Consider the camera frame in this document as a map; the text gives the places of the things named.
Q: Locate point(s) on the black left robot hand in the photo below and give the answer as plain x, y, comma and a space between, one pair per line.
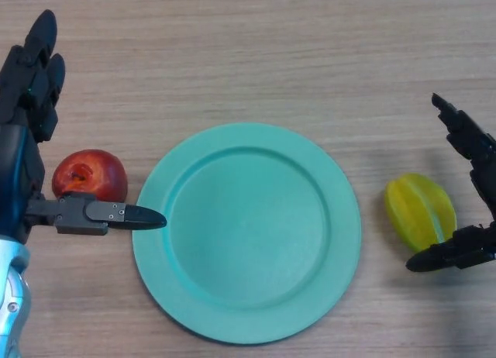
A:
17, 160

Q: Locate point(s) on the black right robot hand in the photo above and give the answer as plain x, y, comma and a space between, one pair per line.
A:
474, 141

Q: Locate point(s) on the yellow starfruit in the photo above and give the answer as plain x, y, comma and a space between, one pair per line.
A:
418, 211

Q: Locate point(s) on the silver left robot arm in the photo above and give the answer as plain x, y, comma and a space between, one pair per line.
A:
9, 296

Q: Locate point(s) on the green round plate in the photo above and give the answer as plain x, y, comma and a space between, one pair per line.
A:
248, 238

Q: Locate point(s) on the red apple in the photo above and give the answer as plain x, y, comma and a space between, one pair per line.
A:
100, 176

